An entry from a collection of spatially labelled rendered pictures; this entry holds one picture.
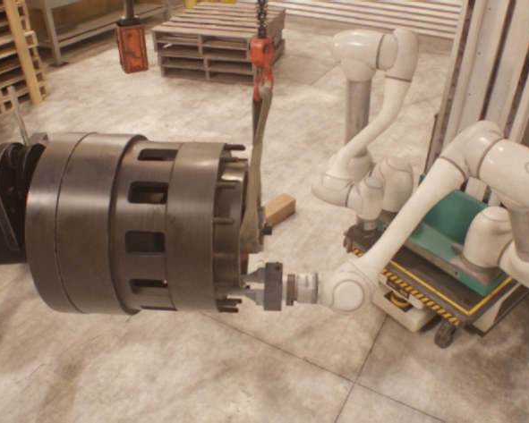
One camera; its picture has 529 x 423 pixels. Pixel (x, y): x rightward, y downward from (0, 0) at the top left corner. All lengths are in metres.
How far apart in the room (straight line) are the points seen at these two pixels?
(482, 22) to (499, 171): 0.77
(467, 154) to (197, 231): 0.76
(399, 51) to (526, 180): 0.72
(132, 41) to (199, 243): 0.50
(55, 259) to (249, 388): 1.08
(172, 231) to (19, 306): 1.55
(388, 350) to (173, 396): 0.96
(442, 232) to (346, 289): 1.17
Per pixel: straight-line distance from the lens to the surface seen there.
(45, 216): 1.34
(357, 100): 1.98
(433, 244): 2.18
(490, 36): 2.01
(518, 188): 1.37
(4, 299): 2.75
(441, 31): 6.48
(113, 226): 1.29
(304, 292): 1.34
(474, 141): 1.44
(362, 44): 1.85
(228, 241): 1.28
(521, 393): 2.35
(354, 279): 1.15
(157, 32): 5.05
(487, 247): 1.97
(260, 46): 1.14
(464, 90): 2.07
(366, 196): 1.87
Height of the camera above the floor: 1.76
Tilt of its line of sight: 36 degrees down
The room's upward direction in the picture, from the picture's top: straight up
